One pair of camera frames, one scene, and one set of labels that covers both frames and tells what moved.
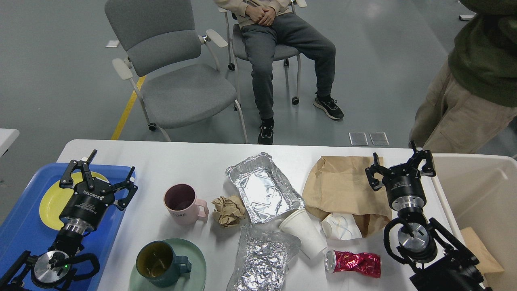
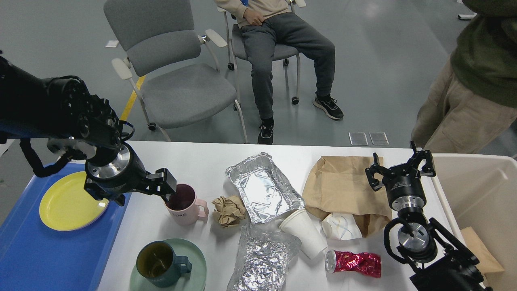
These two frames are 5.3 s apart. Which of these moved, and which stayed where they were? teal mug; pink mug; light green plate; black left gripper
Moved: black left gripper
Stayed: light green plate; pink mug; teal mug
